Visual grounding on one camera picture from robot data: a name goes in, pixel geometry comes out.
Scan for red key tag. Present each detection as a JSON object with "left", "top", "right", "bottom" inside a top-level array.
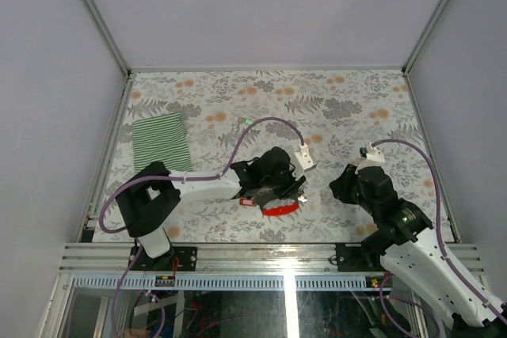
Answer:
[{"left": 239, "top": 198, "right": 257, "bottom": 207}]

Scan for grey red key ring holder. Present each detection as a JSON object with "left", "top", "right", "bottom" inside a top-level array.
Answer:
[{"left": 255, "top": 191, "right": 308, "bottom": 217}]

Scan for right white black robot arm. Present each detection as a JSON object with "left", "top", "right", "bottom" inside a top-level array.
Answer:
[{"left": 330, "top": 165, "right": 506, "bottom": 337}]

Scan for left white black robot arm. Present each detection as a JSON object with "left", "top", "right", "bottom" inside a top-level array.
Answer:
[{"left": 113, "top": 145, "right": 314, "bottom": 271}]

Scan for green striped cloth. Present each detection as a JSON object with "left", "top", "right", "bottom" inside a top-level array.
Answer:
[{"left": 132, "top": 112, "right": 193, "bottom": 173}]

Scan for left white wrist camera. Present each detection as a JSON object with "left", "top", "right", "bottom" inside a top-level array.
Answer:
[{"left": 291, "top": 143, "right": 316, "bottom": 180}]

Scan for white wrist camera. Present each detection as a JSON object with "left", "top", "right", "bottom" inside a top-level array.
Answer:
[
  {"left": 355, "top": 146, "right": 385, "bottom": 174},
  {"left": 291, "top": 143, "right": 316, "bottom": 180}
]

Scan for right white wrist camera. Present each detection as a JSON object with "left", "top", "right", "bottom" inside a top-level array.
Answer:
[{"left": 355, "top": 146, "right": 385, "bottom": 174}]

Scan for aluminium front rail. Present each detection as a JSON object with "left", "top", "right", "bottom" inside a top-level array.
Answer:
[{"left": 59, "top": 243, "right": 384, "bottom": 291}]

